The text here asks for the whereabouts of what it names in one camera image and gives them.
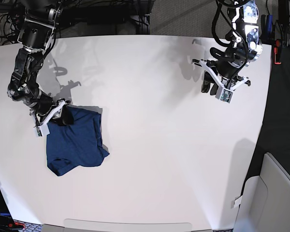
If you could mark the red and black clamp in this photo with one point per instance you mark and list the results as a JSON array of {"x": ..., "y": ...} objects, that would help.
[{"x": 277, "y": 51}]

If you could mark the white paper tag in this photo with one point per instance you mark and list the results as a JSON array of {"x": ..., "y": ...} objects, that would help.
[{"x": 236, "y": 203}]

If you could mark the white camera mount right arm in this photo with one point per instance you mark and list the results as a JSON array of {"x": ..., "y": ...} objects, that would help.
[{"x": 41, "y": 127}]

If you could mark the black aluminium frame post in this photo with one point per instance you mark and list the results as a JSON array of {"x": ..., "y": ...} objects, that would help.
[{"x": 142, "y": 9}]

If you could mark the white plastic bin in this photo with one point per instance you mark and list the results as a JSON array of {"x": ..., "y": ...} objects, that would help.
[{"x": 265, "y": 205}]

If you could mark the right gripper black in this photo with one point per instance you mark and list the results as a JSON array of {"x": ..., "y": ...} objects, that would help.
[{"x": 41, "y": 107}]

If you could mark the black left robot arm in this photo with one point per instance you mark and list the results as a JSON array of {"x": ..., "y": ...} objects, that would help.
[{"x": 242, "y": 46}]

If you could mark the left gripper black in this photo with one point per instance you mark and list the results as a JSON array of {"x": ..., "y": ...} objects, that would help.
[{"x": 224, "y": 71}]

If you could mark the blue handled tool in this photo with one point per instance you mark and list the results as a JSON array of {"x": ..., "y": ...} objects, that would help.
[{"x": 269, "y": 26}]

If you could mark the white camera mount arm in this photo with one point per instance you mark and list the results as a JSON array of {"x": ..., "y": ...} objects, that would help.
[
  {"x": 41, "y": 127},
  {"x": 225, "y": 91}
]

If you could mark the blue long-sleeve T-shirt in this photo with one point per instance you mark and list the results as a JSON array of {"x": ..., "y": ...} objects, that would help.
[{"x": 78, "y": 144}]

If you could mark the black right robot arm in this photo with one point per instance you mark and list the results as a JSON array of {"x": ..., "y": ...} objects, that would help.
[{"x": 38, "y": 30}]

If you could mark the dark grey cloth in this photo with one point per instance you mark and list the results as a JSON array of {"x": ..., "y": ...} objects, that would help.
[{"x": 274, "y": 136}]

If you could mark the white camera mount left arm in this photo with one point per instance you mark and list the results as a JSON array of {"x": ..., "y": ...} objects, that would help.
[{"x": 225, "y": 91}]

